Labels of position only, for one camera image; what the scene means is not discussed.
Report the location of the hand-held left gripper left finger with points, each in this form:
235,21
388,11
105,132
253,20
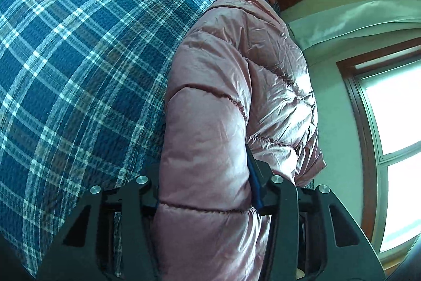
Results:
144,198

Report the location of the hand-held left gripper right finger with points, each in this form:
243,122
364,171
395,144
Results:
255,184

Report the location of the pink puffer jacket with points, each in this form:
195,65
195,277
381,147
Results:
210,96

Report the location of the glass window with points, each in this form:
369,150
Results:
394,136

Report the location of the blue plaid bed sheet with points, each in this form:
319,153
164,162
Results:
82,54

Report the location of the white curtain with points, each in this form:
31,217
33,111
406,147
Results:
345,24

